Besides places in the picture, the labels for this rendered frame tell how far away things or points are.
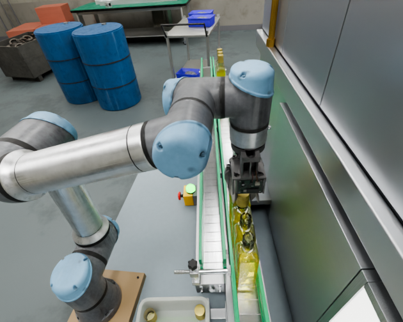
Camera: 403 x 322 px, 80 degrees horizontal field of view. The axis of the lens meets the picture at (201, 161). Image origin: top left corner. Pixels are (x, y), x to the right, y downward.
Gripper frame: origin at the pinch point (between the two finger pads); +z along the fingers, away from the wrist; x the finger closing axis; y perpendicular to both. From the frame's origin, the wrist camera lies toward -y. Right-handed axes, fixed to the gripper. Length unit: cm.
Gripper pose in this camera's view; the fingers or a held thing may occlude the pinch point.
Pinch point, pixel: (242, 194)
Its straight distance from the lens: 66.2
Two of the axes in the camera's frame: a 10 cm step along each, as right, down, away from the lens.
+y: -0.2, 6.7, -7.4
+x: 10.0, -0.5, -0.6
